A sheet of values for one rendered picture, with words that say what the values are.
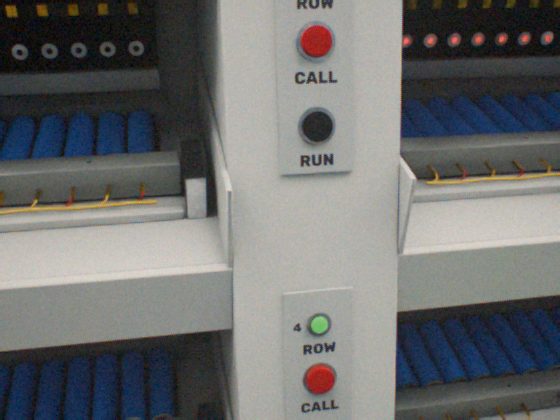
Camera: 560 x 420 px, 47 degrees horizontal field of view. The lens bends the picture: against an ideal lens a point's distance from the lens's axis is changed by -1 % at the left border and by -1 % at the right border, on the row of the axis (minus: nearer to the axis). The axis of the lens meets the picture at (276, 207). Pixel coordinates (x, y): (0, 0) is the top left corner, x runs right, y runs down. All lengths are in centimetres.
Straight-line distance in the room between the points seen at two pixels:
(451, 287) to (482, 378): 15
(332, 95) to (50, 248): 18
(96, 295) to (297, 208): 12
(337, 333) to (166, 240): 11
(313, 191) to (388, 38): 9
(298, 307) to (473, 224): 12
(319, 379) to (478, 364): 20
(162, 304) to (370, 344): 12
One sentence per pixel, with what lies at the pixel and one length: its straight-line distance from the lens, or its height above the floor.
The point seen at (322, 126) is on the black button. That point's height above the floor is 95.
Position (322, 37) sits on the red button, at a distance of 33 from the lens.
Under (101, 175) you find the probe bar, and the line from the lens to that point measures 40.
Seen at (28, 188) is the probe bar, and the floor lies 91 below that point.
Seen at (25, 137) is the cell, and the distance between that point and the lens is 46.
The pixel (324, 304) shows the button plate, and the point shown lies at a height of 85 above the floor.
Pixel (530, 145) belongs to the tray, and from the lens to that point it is 47.
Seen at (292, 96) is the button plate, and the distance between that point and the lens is 34.
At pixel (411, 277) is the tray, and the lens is 39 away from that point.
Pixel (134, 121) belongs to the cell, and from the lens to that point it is 46.
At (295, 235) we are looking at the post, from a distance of 35.
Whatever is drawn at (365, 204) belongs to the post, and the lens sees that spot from 36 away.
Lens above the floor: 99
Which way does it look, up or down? 14 degrees down
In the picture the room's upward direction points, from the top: 2 degrees counter-clockwise
